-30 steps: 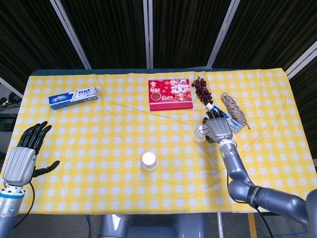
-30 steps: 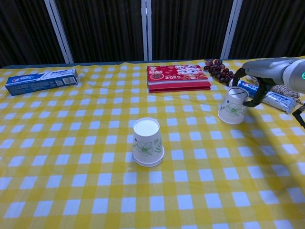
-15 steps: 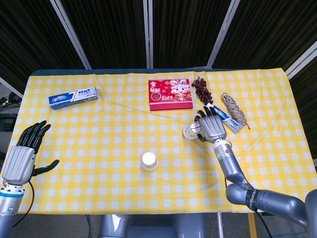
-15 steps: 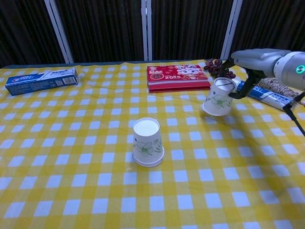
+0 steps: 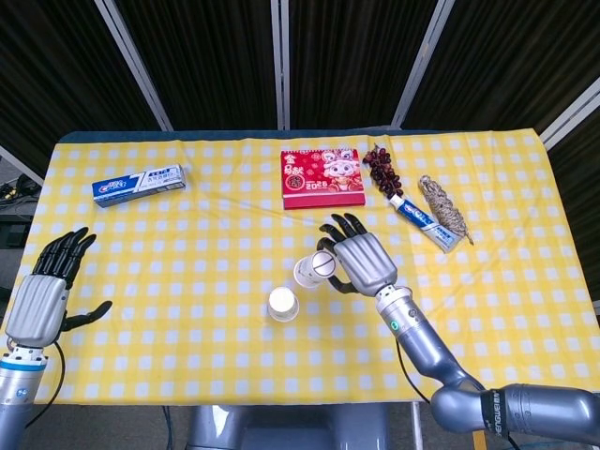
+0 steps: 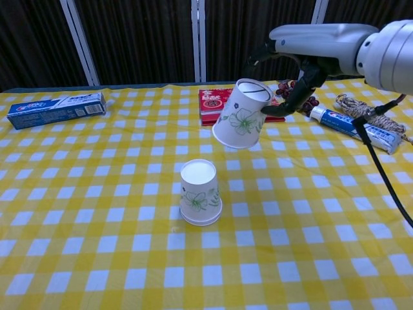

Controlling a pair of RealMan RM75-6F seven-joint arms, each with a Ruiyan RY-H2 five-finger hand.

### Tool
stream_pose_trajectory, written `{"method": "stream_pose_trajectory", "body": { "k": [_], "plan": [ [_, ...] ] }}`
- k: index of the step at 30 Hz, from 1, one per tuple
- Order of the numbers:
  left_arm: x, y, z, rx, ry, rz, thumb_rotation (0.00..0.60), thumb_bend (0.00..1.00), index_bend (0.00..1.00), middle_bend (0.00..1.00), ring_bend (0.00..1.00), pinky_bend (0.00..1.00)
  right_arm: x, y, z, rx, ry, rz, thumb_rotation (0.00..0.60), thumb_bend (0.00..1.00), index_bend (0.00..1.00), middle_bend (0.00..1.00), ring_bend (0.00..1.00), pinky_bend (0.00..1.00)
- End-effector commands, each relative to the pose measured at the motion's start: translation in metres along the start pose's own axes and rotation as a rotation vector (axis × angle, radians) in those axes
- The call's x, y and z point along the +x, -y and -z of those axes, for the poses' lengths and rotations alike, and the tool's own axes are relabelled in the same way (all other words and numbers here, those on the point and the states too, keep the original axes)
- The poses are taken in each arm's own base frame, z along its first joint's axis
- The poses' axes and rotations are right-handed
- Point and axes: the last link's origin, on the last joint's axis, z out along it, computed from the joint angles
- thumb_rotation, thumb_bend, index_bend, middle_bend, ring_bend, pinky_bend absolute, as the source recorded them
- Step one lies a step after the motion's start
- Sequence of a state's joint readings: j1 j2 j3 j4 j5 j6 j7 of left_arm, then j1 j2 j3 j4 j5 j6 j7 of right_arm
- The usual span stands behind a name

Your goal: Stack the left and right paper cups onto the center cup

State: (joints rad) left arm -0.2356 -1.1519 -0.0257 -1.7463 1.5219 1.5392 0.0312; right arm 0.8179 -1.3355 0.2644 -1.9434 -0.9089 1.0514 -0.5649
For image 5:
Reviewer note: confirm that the grey robot torso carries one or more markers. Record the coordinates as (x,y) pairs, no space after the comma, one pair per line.
(281,429)

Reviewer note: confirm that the black equipment box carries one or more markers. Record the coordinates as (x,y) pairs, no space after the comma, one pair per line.
(11,229)

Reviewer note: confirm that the red desk calendar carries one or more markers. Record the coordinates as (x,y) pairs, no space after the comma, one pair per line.
(323,180)

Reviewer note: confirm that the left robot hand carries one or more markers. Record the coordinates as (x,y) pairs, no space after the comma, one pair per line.
(37,304)

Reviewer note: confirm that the blue white toothpaste box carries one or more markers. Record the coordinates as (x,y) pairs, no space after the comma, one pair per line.
(138,185)

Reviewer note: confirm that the dark red grape bunch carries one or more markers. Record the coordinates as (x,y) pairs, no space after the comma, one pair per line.
(383,173)

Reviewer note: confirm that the yellow floor tape strip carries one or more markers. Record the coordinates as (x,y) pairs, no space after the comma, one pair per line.
(477,440)

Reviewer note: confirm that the beige twine bundle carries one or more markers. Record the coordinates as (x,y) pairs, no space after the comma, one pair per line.
(443,206)

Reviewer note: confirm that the yellow white checked tablecloth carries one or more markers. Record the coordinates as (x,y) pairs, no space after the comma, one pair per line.
(197,356)

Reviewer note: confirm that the paper cup with line mark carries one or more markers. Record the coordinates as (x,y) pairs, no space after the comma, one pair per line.
(315,268)

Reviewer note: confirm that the blue white toothpaste tube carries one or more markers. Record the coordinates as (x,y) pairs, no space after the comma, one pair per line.
(424,220)

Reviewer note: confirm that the white table leg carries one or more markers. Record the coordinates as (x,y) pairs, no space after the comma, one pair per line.
(417,426)

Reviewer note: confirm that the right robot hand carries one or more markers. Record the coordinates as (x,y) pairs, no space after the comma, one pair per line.
(368,262)

